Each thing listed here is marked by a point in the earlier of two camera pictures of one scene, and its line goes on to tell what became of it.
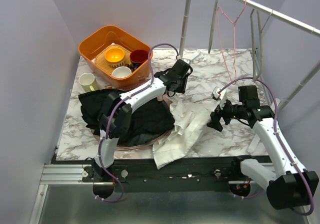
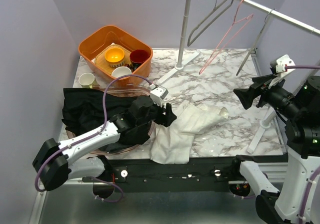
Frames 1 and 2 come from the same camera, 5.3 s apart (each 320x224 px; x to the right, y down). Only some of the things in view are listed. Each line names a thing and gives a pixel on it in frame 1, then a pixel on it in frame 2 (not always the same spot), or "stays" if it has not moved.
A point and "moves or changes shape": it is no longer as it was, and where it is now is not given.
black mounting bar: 142,174 stays
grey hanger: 255,76 moves or changes shape
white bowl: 121,71 stays
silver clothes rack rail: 264,8 stays
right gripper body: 229,111 to 277,95
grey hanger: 213,20 to 215,8
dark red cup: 138,56 stays
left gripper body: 181,84 to 154,116
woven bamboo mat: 101,60 stays
